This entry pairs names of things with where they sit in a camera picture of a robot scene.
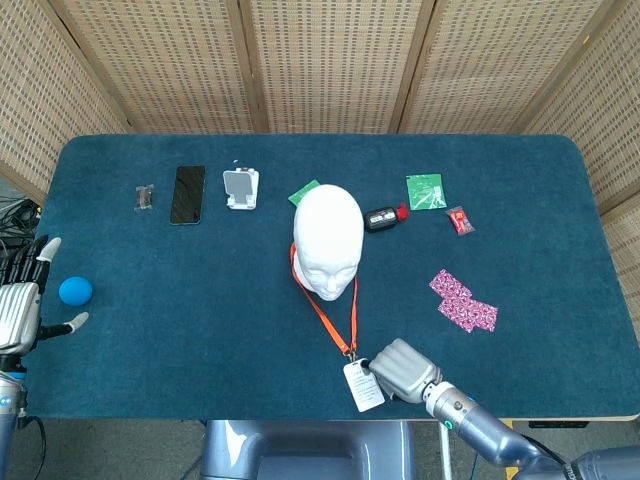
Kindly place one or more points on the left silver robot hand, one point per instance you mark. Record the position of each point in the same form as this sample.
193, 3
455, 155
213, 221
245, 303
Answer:
17, 310

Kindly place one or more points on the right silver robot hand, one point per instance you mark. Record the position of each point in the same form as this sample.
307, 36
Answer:
405, 372

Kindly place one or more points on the white ID badge card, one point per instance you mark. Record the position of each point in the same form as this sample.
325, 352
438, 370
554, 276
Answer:
364, 387

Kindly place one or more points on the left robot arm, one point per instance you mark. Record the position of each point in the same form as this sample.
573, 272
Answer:
7, 400

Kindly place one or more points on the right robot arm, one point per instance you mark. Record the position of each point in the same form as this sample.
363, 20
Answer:
500, 440

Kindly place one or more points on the blue ball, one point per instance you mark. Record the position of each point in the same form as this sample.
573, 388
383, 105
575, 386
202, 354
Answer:
76, 291

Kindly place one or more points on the white table leg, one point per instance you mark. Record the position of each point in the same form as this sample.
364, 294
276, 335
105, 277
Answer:
446, 450

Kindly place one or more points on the magenta patterned packet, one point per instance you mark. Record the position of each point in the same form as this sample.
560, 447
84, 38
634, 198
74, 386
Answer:
472, 316
450, 285

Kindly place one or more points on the blue-grey robot torso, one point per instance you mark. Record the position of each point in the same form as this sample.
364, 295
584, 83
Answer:
300, 450

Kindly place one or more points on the black red device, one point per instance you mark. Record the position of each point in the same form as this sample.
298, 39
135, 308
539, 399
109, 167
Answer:
380, 220

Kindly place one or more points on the red snack packet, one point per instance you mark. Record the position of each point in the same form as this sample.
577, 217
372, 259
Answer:
460, 221

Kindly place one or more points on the white foam mannequin head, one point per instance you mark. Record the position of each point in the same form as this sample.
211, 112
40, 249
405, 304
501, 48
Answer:
327, 230

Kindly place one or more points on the small clear packet dark contents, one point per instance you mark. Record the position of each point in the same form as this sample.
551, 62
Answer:
144, 197

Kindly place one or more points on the green sachet with white print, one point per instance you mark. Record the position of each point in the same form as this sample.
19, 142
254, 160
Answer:
424, 191

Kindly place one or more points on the blue carpet table cover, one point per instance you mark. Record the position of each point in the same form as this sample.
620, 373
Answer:
200, 310

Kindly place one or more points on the black smartphone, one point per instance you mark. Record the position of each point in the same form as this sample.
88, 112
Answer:
187, 195

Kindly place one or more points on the small green packet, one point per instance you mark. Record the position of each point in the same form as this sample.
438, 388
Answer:
301, 194

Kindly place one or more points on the white phone stand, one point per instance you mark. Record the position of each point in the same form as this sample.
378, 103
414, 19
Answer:
240, 185

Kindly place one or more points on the woven folding screen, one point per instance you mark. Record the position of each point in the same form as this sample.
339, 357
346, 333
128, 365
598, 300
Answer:
325, 65

